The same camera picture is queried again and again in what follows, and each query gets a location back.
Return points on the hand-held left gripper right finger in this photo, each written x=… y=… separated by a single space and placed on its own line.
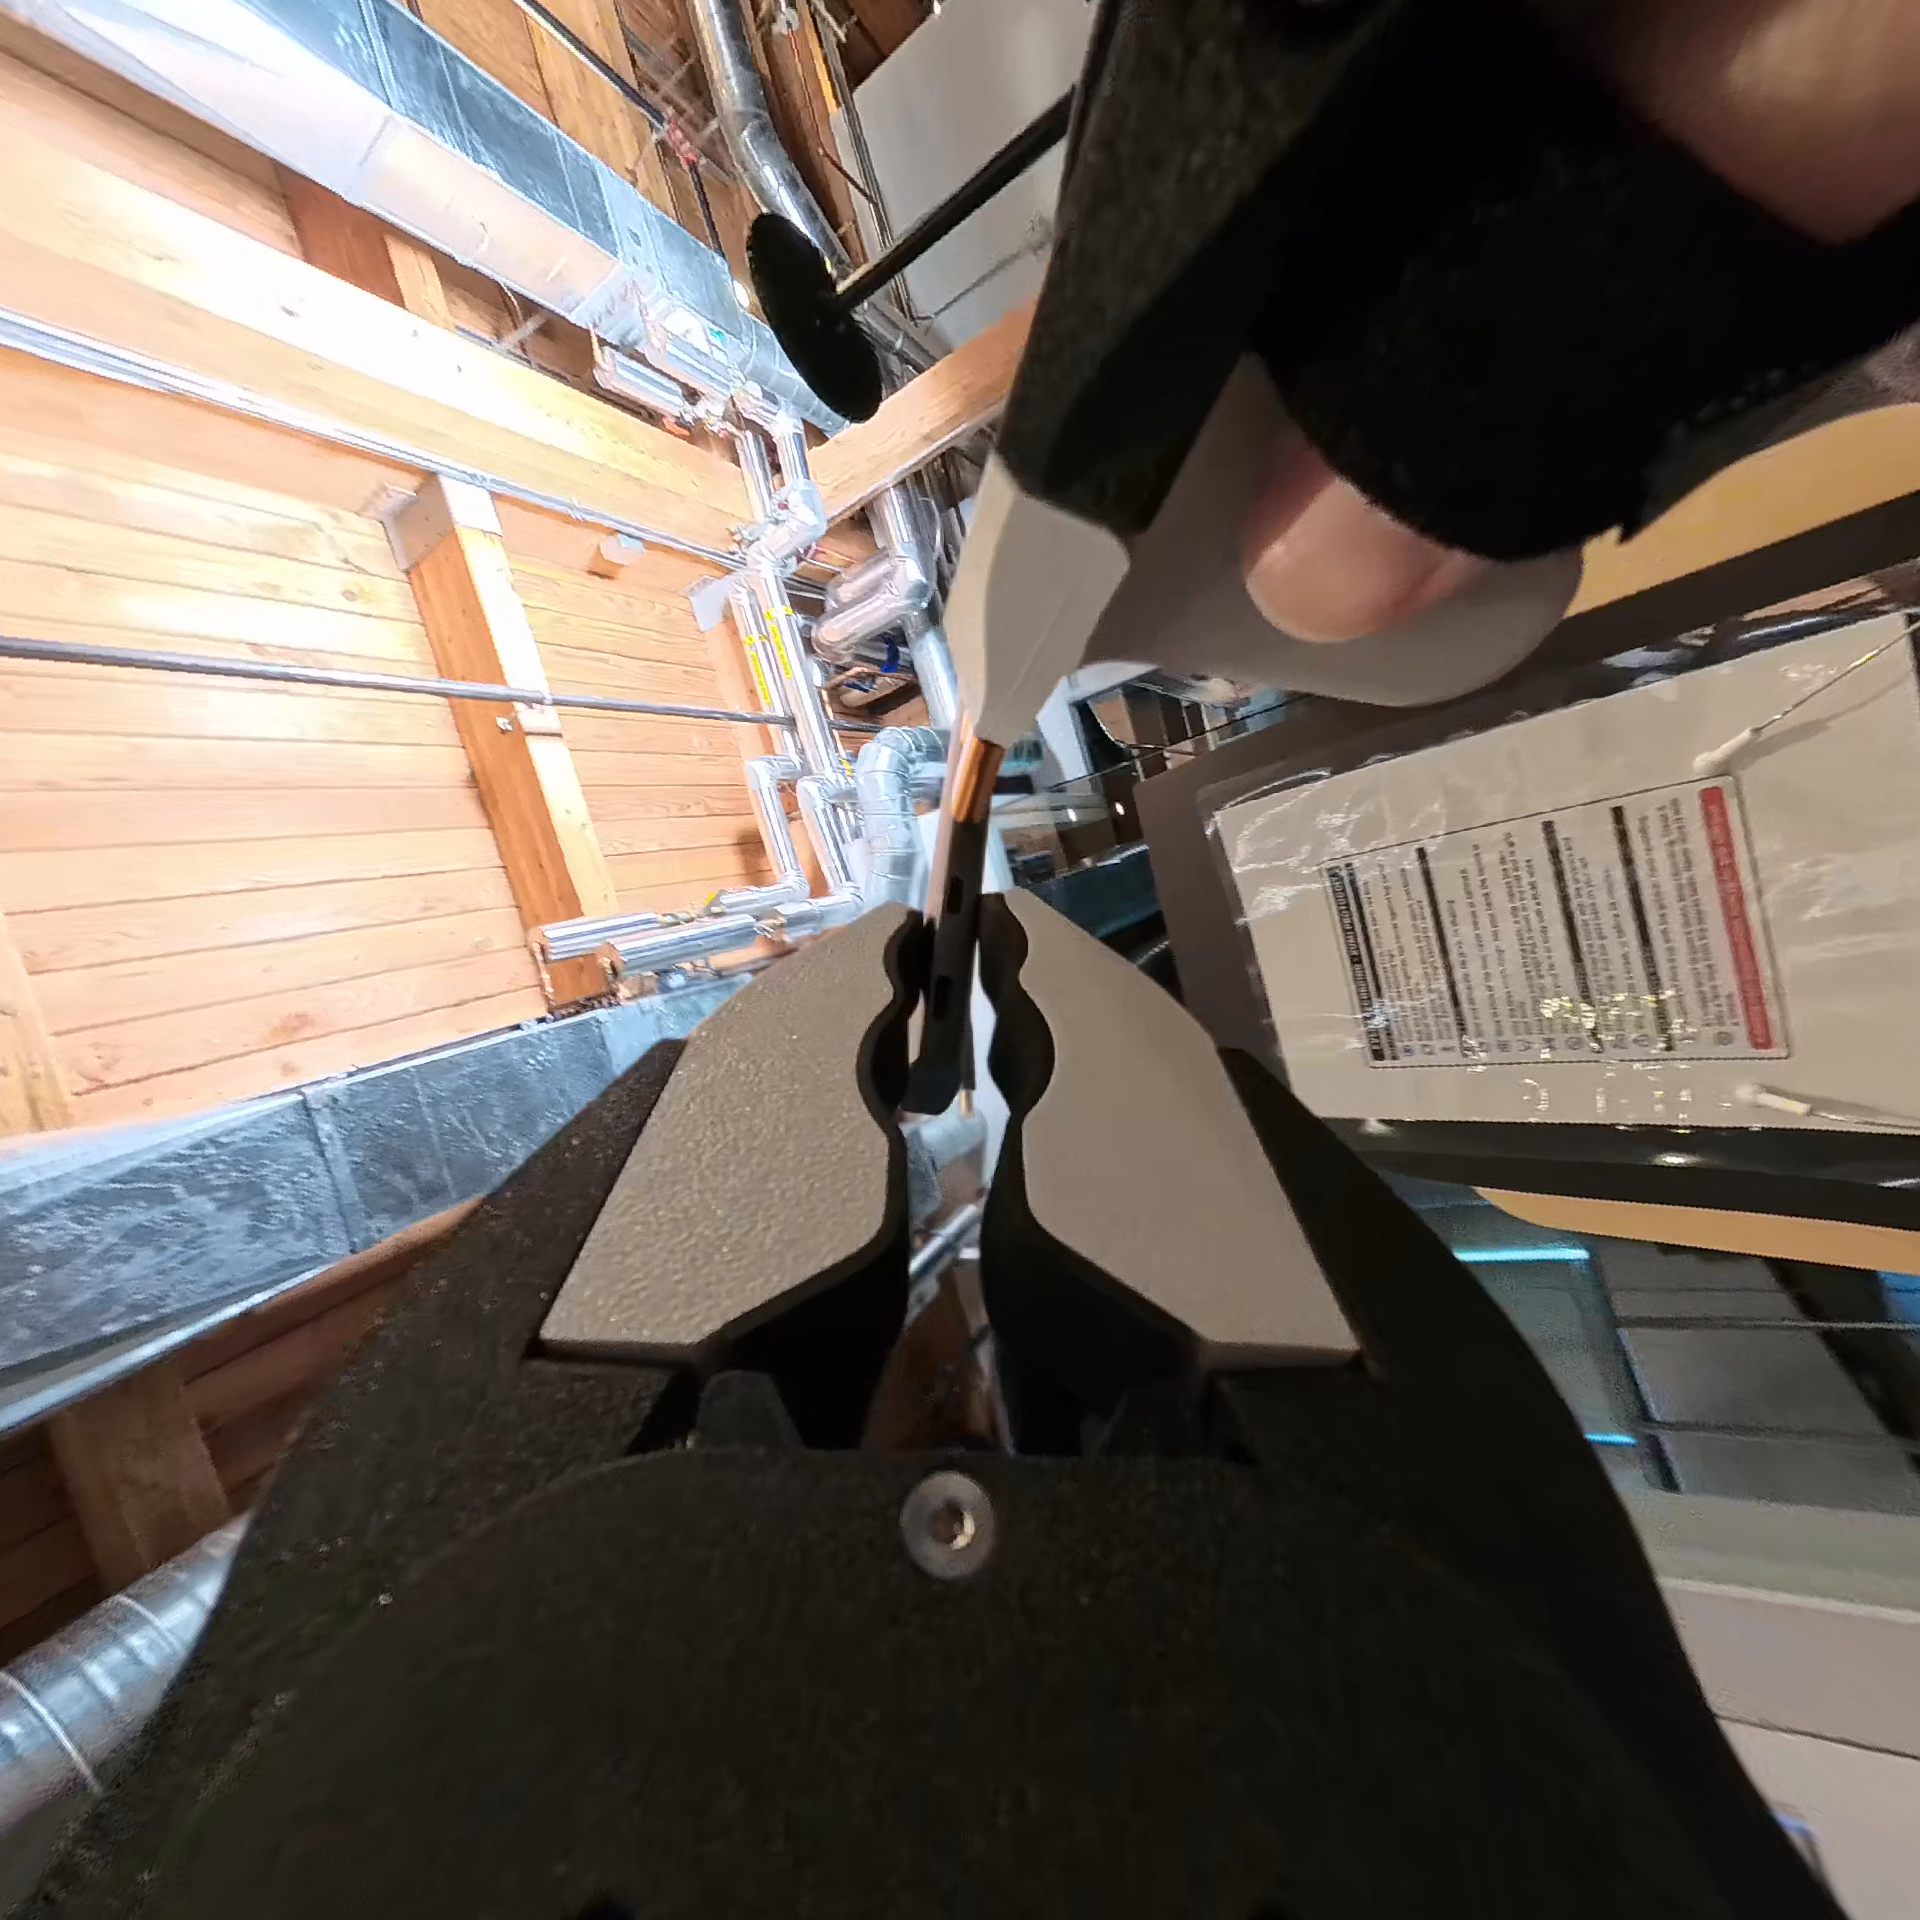
x=1170 y=1184

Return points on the silver rectangular duct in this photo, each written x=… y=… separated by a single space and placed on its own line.
x=495 y=194

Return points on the grey usb hub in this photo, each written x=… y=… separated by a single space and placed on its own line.
x=932 y=1049

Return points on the wide round metal duct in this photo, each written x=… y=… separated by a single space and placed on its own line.
x=90 y=1694

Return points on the wooden backed black sign board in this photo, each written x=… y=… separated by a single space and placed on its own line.
x=1769 y=493

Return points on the round spiral metal duct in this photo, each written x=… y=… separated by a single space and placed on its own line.
x=758 y=134

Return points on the thin metal conduit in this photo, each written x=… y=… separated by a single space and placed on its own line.
x=300 y=674

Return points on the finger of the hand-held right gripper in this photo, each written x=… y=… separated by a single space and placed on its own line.
x=1035 y=600
x=1184 y=600

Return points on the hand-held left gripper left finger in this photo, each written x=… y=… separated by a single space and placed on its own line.
x=721 y=1184

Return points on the foil wrapped rectangular duct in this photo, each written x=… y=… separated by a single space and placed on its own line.
x=225 y=1244

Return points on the person's right hand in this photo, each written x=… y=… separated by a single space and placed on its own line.
x=1348 y=579

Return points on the silver insulated pipe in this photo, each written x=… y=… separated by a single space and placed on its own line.
x=780 y=510
x=674 y=937

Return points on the white instruction sheet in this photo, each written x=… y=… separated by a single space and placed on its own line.
x=1499 y=930

